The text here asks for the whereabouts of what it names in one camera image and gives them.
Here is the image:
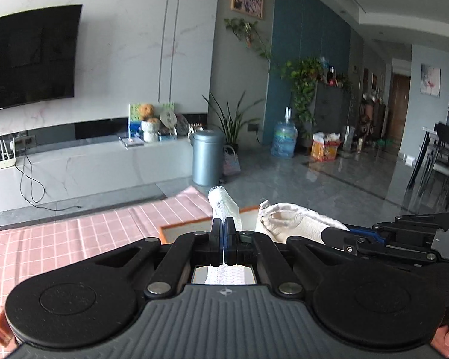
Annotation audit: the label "framed wall picture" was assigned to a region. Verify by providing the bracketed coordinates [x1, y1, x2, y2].
[231, 0, 263, 19]

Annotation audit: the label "black wall television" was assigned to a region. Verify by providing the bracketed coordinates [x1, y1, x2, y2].
[0, 4, 82, 110]

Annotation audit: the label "orange gift bag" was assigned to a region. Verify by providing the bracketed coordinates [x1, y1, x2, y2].
[311, 132, 341, 162]

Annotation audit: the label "dark grey cabinet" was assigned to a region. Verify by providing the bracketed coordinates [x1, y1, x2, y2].
[314, 83, 351, 134]

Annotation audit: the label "large green vine plant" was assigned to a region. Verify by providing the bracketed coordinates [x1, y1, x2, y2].
[279, 57, 323, 139]

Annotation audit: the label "floor potted plant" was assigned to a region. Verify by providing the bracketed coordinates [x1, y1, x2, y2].
[202, 92, 264, 149]

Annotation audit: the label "orange white storage box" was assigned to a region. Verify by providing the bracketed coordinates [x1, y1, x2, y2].
[160, 205, 261, 285]

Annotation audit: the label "green picture book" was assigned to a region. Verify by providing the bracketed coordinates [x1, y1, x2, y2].
[128, 103, 177, 139]

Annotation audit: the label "blue water bottle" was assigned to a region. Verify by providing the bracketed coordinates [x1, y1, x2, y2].
[271, 107, 298, 158]

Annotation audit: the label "cream fluffy cloth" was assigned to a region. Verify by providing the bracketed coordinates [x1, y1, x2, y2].
[254, 200, 348, 244]

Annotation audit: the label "pink checkered tablecloth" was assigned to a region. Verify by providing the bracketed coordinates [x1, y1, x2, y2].
[0, 186, 212, 358]

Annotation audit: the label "black dining chair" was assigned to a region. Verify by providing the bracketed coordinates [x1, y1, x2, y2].
[406, 122, 449, 209]

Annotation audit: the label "white wifi router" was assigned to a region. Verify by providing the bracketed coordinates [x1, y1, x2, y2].
[0, 139, 17, 170]

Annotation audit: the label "person right hand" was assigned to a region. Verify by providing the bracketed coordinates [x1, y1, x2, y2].
[431, 327, 449, 358]

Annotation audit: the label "white marble tv cabinet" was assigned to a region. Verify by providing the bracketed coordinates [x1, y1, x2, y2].
[0, 138, 193, 212]

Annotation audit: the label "white ceramic jars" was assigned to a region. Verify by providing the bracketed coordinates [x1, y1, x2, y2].
[141, 118, 160, 143]

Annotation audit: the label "grey metal trash bin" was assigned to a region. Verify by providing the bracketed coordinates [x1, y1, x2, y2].
[190, 130, 225, 186]

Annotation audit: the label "white lace cloth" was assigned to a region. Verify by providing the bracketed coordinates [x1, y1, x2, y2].
[205, 185, 246, 285]

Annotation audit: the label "hanging vine plant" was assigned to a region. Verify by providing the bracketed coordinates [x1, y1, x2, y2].
[224, 18, 271, 62]

